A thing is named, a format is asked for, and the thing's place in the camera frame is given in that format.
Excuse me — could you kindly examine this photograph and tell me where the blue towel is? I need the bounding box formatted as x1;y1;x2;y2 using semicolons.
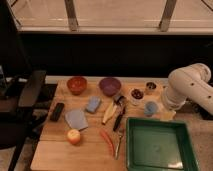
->
65;109;88;130

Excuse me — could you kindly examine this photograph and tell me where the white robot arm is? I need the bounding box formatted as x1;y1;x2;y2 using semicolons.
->
161;63;213;116

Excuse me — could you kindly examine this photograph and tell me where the green plastic tray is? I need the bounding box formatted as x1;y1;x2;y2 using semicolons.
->
126;117;200;171

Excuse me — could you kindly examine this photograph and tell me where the purple bowl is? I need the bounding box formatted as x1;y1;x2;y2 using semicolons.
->
99;77;121;97

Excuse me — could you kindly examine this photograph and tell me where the blue sponge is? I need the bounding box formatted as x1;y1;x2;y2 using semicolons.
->
86;96;101;113

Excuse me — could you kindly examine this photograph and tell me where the yellow banana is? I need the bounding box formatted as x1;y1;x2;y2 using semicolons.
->
102;102;117;125

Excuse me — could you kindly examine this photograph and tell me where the orange bowl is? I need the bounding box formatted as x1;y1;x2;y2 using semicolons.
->
67;76;87;95

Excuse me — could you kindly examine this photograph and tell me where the small metal cup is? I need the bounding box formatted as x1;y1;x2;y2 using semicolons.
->
145;82;157;95

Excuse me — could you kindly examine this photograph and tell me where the metal fork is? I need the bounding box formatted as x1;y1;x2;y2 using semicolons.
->
115;129;124;160

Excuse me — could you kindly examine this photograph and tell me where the orange carrot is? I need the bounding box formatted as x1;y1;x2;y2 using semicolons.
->
100;130;115;156

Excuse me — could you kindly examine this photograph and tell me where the blue cup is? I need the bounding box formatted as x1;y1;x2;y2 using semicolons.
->
144;101;158;116

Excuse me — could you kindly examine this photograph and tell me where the black rectangular block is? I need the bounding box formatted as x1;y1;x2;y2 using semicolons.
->
50;103;64;122

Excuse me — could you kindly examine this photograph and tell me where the yellow red apple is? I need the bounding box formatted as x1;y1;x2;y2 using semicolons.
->
67;129;81;145

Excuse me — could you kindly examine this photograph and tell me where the black chair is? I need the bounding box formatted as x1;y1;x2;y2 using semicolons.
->
0;70;46;171

